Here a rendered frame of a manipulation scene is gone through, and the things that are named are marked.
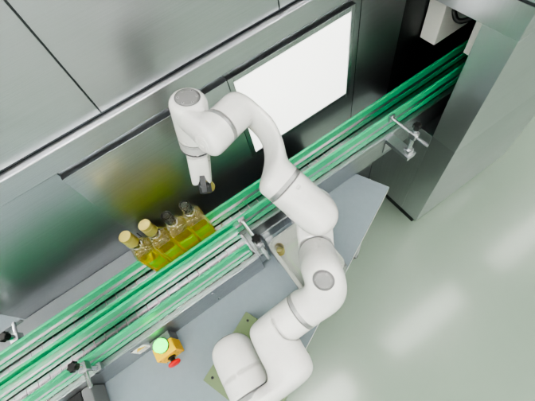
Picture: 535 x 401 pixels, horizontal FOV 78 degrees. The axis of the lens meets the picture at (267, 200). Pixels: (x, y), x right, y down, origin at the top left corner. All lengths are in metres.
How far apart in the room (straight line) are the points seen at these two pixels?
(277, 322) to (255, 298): 0.47
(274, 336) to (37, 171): 0.64
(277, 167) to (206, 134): 0.14
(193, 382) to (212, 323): 0.18
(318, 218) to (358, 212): 0.66
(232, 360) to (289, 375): 0.13
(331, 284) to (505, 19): 0.83
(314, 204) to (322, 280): 0.15
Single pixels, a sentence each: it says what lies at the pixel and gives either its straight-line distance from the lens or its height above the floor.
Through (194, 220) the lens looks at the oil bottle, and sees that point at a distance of 0.97.
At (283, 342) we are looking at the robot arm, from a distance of 0.74.
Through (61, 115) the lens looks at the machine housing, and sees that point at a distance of 0.85.
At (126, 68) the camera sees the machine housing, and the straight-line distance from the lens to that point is 0.82.
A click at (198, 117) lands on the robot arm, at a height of 1.46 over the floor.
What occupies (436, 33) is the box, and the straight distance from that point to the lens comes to 1.47.
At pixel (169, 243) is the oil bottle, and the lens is 1.00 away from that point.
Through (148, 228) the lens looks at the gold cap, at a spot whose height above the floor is 1.16.
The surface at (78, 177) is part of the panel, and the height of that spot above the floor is 1.30.
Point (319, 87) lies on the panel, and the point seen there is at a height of 1.10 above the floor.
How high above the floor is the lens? 1.90
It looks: 61 degrees down
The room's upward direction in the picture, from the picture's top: 19 degrees counter-clockwise
